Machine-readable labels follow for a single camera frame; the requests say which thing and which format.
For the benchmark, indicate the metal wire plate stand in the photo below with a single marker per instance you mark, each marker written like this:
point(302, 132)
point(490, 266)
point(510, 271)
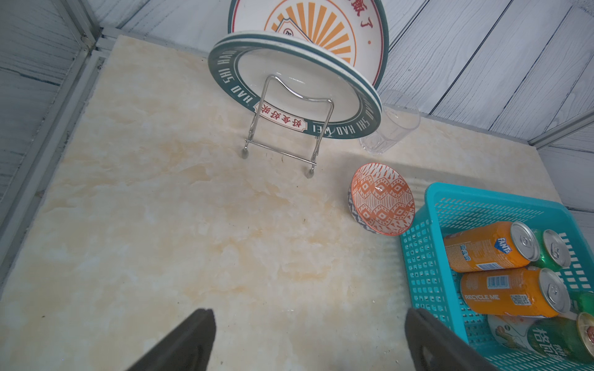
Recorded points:
point(281, 140)

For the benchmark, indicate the aluminium frame post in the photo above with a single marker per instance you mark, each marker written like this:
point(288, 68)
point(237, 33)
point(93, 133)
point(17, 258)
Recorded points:
point(81, 21)
point(564, 130)

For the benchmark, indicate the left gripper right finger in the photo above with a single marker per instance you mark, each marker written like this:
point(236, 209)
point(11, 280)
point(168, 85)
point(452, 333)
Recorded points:
point(433, 346)

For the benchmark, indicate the orange can back row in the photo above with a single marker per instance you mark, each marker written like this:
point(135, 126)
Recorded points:
point(498, 246)

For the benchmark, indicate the right aluminium frame post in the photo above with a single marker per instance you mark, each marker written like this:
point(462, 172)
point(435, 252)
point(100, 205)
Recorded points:
point(564, 130)

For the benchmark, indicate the green can back row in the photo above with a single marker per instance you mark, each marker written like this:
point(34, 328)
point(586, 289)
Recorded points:
point(554, 253)

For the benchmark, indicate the teal plastic basket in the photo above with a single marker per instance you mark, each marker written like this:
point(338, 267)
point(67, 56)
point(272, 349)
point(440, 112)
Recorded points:
point(435, 287)

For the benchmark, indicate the green Sprite can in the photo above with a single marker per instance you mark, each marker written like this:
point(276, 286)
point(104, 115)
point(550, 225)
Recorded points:
point(582, 301)

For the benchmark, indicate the orange Fanta can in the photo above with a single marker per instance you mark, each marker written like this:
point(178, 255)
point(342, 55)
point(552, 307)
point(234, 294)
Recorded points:
point(525, 291)

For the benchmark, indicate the clear glass cup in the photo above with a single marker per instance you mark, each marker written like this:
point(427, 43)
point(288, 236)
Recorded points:
point(400, 117)

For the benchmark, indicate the orange patterned bowl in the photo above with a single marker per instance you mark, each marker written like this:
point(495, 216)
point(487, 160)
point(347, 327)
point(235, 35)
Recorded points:
point(380, 200)

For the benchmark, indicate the left aluminium frame post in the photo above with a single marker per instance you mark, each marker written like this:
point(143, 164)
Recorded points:
point(81, 21)

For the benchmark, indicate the upright sunburst plate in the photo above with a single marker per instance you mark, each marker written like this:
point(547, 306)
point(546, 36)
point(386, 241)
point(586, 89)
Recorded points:
point(355, 31)

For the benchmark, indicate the green white can front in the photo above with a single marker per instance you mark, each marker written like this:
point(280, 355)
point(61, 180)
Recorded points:
point(560, 338)

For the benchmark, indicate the green rimmed plate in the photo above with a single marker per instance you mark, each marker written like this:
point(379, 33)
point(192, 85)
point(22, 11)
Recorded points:
point(295, 84)

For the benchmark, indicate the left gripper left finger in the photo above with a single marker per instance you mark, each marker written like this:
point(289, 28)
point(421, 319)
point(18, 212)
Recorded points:
point(187, 347)

